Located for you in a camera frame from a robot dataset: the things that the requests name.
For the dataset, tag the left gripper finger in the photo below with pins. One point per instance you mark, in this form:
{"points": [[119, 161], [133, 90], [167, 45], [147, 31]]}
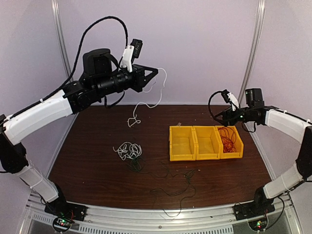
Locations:
{"points": [[149, 69], [151, 74]]}

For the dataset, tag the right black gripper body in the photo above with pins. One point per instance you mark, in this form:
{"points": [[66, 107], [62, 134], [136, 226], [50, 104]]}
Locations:
{"points": [[233, 120]]}

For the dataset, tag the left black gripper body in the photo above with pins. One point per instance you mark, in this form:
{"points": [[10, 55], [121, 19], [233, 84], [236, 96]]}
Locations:
{"points": [[136, 84]]}

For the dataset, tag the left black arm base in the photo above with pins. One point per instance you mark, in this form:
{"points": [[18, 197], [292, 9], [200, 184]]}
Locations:
{"points": [[72, 212]]}

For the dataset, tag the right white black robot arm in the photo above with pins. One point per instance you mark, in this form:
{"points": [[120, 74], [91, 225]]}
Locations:
{"points": [[296, 127]]}

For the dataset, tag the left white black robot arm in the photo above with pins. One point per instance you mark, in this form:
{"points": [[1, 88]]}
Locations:
{"points": [[102, 75]]}

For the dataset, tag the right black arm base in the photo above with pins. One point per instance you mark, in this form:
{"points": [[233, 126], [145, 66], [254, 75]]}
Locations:
{"points": [[251, 209]]}

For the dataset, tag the middle yellow plastic bin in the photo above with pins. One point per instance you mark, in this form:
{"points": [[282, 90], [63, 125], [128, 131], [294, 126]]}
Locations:
{"points": [[208, 143]]}

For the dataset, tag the yellow plastic bin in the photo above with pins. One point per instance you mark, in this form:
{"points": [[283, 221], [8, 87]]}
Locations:
{"points": [[230, 145], [208, 143], [182, 143]]}

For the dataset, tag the right yellow plastic bin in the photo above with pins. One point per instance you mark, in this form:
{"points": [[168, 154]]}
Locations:
{"points": [[230, 145]]}

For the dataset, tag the left yellow plastic bin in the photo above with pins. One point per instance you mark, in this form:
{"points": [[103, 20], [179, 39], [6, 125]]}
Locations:
{"points": [[182, 143]]}

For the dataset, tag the right circuit board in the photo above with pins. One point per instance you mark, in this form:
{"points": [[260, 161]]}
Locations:
{"points": [[258, 225]]}

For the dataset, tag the circuit board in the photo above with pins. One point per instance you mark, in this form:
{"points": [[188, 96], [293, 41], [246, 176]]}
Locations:
{"points": [[258, 225], [61, 225]]}

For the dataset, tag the left circuit board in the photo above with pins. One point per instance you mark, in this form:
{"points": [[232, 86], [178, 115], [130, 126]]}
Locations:
{"points": [[61, 225]]}

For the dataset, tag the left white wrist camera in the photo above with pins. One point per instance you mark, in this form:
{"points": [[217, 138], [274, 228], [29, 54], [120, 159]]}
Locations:
{"points": [[131, 52]]}

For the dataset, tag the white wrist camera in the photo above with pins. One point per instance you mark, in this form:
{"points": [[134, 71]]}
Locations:
{"points": [[131, 52], [231, 99]]}

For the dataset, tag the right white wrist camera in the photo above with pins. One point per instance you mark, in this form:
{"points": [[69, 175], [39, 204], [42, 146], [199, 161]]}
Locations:
{"points": [[231, 99]]}

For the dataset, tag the right aluminium frame post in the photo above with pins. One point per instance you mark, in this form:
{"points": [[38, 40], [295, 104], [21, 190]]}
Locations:
{"points": [[258, 26]]}

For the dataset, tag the aluminium front rail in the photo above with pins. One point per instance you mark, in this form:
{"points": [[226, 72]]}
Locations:
{"points": [[207, 220]]}

